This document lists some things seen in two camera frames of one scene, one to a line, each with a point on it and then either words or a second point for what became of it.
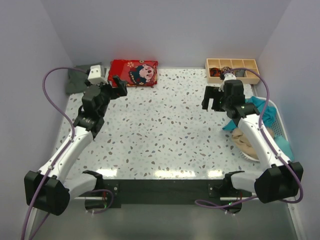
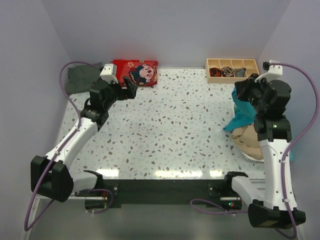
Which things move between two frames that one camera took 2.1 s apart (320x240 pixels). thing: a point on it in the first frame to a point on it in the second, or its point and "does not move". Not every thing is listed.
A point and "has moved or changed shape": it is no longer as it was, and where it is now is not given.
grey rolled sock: [240, 73] does not move
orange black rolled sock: [215, 72] does not move
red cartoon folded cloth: [135, 72] does not move
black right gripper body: [213, 92] to [252, 91]
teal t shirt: [270, 115] has moved or changed shape
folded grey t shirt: [75, 82] does not move
